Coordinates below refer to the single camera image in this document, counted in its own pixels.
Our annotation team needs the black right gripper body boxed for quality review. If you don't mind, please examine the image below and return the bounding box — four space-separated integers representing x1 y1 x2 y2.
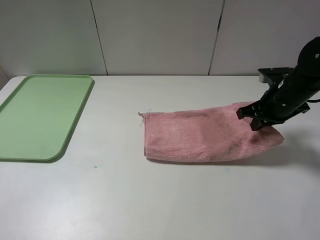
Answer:
254 82 310 124

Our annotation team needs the green plastic tray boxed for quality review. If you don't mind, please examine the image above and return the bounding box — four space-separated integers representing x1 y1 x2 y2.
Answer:
0 74 95 163

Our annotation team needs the pink fluffy towel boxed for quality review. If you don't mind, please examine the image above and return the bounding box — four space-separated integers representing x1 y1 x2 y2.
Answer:
140 102 284 163

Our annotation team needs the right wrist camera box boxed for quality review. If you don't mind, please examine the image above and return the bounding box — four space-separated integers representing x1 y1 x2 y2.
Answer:
257 67 293 86

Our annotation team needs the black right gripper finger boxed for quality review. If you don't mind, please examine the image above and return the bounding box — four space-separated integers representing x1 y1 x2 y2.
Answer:
250 118 270 131
236 101 261 120

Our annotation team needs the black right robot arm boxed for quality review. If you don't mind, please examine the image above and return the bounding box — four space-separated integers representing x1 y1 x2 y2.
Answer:
236 36 320 131

